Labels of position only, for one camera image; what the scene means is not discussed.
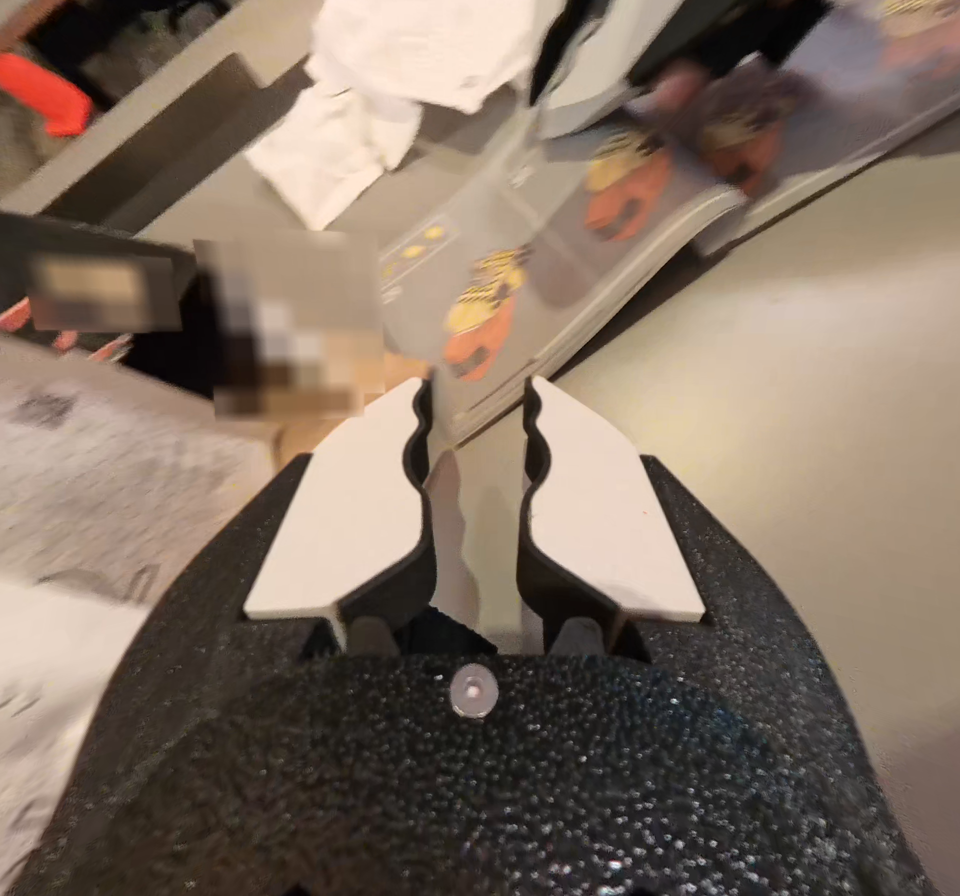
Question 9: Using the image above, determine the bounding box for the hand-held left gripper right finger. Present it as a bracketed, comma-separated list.
[516, 375, 708, 625]

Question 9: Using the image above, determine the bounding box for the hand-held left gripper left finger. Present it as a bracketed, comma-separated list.
[242, 376, 440, 623]

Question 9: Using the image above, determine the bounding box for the grey instruction booklet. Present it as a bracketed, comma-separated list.
[378, 0, 960, 451]

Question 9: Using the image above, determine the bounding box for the grey desk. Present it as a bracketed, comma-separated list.
[0, 0, 960, 860]

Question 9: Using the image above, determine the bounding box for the person's right hand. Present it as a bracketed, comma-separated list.
[648, 55, 727, 117]

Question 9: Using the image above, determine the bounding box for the brown cardboard piece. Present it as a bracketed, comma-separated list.
[273, 356, 432, 466]

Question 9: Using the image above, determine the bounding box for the white circle-print paper bag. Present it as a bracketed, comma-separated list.
[311, 0, 601, 116]

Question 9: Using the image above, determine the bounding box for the white numbered paper bag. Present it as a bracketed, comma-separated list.
[0, 581, 155, 882]
[0, 341, 279, 605]

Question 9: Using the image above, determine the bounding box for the torn white paper bag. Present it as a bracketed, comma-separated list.
[246, 77, 423, 231]

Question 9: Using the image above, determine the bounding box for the dark toy set box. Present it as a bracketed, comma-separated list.
[0, 212, 219, 396]

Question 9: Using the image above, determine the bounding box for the red object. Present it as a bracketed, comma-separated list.
[0, 52, 95, 138]

